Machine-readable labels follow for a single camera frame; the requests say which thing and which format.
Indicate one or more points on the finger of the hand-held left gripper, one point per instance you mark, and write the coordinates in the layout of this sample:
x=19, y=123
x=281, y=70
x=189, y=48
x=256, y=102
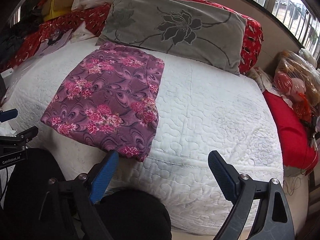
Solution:
x=22, y=135
x=7, y=115

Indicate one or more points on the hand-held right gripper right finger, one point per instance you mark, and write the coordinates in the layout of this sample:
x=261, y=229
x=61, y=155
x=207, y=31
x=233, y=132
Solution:
x=222, y=175

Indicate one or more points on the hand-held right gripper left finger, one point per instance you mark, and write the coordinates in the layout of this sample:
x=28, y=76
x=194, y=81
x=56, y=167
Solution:
x=103, y=177

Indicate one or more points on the purple floral garment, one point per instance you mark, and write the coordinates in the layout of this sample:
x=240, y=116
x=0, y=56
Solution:
x=107, y=92

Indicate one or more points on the pile of dark clothes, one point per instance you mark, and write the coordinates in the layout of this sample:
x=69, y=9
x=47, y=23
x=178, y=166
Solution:
x=15, y=32

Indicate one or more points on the white crumpled tissue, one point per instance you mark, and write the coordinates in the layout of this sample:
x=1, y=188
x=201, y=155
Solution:
x=7, y=130

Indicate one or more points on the person's left leg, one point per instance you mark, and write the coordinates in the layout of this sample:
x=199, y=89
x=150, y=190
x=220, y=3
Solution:
x=35, y=175

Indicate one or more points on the person's leg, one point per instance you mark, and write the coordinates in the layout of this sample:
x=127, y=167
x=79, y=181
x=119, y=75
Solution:
x=135, y=217
x=35, y=175

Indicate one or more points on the small white box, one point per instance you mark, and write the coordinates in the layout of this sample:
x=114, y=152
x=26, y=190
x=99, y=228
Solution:
x=6, y=75

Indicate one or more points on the person's right leg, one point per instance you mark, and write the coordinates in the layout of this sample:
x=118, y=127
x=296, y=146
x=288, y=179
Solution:
x=135, y=217

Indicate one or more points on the white quilted bedspread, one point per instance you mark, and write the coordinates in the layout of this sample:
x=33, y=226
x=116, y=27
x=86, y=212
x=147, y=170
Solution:
x=212, y=117

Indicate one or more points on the red cushion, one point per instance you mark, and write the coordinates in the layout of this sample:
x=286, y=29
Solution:
x=287, y=130

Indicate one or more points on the printed white paper bag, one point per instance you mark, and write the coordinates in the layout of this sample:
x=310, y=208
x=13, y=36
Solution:
x=53, y=42

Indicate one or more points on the beige patterned cloth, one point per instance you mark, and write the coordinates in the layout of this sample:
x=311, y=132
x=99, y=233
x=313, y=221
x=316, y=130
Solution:
x=260, y=78

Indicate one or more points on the clear plastic bag of toys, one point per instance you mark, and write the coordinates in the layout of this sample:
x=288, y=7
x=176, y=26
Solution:
x=292, y=80

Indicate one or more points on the yellow cardboard box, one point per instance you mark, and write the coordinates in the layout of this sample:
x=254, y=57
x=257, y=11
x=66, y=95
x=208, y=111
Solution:
x=57, y=7

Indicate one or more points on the white plastic bag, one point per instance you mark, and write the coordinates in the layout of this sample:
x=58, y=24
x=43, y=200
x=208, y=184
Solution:
x=87, y=1

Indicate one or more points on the grey flower print pillow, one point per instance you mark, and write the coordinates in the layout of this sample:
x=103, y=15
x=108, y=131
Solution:
x=140, y=17

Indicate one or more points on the barred window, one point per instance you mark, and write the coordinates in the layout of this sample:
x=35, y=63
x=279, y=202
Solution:
x=282, y=2

